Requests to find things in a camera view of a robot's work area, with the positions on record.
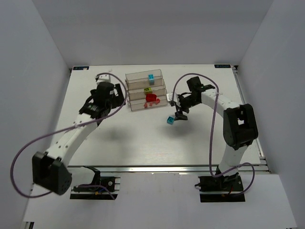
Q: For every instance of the blue corner label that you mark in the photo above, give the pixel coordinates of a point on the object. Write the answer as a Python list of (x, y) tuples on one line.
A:
[(80, 68), (222, 66)]

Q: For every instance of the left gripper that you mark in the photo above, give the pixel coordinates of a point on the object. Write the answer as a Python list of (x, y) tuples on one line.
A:
[(118, 96)]

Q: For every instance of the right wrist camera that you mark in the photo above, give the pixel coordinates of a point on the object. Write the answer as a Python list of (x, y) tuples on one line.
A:
[(173, 99)]

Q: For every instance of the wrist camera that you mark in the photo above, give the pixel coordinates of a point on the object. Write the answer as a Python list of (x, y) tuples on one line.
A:
[(102, 78), (173, 99)]

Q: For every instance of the clear bin back row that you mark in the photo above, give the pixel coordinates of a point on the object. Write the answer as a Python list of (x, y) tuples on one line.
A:
[(143, 76)]

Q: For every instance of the red rounded lego brick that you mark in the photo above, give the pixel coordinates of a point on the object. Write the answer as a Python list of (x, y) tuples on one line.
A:
[(151, 98)]

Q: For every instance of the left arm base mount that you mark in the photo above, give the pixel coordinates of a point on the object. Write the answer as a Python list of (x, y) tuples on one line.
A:
[(88, 183)]

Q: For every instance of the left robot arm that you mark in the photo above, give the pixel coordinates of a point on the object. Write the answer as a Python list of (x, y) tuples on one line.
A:
[(50, 169)]

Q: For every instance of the aluminium table rail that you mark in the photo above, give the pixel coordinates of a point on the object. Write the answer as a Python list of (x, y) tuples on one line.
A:
[(179, 169)]

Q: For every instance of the blue square lego brick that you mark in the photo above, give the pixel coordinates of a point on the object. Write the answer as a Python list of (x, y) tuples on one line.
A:
[(170, 120)]

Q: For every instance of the left blue corner label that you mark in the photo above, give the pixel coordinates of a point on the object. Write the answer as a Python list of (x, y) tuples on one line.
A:
[(80, 68)]

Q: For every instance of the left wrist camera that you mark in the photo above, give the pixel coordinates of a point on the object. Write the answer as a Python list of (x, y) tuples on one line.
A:
[(102, 78)]

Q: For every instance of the blue rounded lego brick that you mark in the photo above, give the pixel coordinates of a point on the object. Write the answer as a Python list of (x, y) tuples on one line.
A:
[(151, 79)]

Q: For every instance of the right blue corner label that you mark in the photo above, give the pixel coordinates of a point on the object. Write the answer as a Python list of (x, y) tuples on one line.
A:
[(222, 66)]

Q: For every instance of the green rounded lego brick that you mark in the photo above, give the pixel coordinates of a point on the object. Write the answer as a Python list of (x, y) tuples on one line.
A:
[(147, 90)]

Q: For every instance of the clear bin third row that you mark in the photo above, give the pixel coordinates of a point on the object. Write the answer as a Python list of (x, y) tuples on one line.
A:
[(145, 84)]

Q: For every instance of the clear bin second row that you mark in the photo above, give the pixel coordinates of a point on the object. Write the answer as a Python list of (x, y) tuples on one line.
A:
[(139, 93)]

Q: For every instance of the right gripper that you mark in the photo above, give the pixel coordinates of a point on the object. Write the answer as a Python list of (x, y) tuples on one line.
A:
[(179, 109)]

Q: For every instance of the clear bin nearest front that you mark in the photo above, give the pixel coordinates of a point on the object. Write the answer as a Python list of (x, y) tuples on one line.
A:
[(136, 105)]

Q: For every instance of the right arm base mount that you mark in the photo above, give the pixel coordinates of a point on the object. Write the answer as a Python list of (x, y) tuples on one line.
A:
[(223, 189)]

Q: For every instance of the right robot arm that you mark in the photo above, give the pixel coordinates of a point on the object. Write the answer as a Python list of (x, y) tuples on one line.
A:
[(239, 124)]

